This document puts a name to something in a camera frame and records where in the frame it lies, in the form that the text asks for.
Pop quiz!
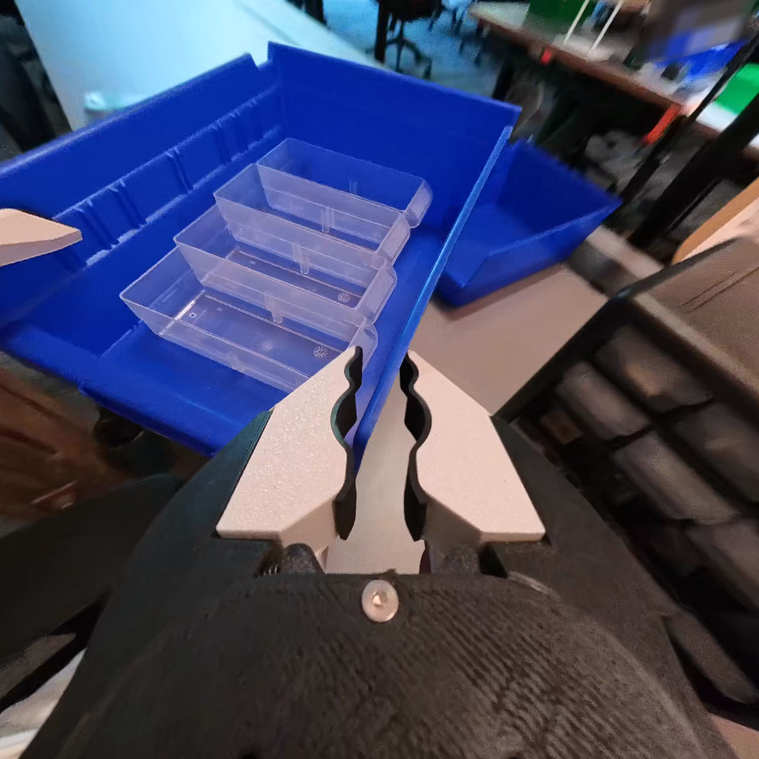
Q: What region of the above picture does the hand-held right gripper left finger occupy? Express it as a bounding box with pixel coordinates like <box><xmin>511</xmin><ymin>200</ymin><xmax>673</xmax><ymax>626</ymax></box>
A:
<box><xmin>216</xmin><ymin>347</ymin><xmax>364</xmax><ymax>570</ymax></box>

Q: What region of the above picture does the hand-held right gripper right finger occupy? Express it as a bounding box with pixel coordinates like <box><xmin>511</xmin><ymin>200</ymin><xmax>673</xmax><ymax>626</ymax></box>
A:
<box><xmin>400</xmin><ymin>350</ymin><xmax>546</xmax><ymax>549</ymax></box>

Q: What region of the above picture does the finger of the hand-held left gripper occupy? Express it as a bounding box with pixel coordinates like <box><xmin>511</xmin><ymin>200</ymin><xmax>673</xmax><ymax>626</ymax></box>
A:
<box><xmin>0</xmin><ymin>209</ymin><xmax>83</xmax><ymax>266</ymax></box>

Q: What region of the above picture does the clear plastic drawer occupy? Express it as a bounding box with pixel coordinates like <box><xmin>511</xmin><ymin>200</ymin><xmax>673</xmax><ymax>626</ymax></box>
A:
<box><xmin>256</xmin><ymin>138</ymin><xmax>434</xmax><ymax>229</ymax></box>
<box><xmin>213</xmin><ymin>164</ymin><xmax>411</xmax><ymax>262</ymax></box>
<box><xmin>120</xmin><ymin>246</ymin><xmax>379</xmax><ymax>392</ymax></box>
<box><xmin>174</xmin><ymin>208</ymin><xmax>397</xmax><ymax>324</ymax></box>

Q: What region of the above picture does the black drawer cabinet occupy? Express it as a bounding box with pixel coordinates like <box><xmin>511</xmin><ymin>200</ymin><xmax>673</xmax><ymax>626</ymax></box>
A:
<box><xmin>495</xmin><ymin>237</ymin><xmax>759</xmax><ymax>706</ymax></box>

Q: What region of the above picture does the large blue plastic bin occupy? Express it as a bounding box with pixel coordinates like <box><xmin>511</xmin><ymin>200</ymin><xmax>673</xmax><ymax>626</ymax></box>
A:
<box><xmin>0</xmin><ymin>42</ymin><xmax>523</xmax><ymax>457</ymax></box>

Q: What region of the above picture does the white table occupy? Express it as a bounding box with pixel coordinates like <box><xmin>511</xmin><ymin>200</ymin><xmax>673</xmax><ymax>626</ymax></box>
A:
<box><xmin>15</xmin><ymin>0</ymin><xmax>380</xmax><ymax>131</ymax></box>

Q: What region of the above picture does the small blue plastic bin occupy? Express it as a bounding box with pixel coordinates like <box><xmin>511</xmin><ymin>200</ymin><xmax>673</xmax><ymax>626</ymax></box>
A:
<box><xmin>430</xmin><ymin>139</ymin><xmax>622</xmax><ymax>308</ymax></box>

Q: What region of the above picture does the black tripod pole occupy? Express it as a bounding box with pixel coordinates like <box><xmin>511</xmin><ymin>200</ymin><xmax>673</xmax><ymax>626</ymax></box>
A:
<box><xmin>623</xmin><ymin>36</ymin><xmax>759</xmax><ymax>238</ymax></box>

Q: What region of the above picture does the black office chair base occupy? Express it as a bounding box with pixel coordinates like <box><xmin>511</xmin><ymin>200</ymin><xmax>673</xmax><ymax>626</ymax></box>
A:
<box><xmin>374</xmin><ymin>0</ymin><xmax>434</xmax><ymax>78</ymax></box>

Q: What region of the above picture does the wooden background table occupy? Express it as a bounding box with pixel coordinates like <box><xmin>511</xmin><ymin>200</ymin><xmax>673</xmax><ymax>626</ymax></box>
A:
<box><xmin>468</xmin><ymin>0</ymin><xmax>759</xmax><ymax>137</ymax></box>

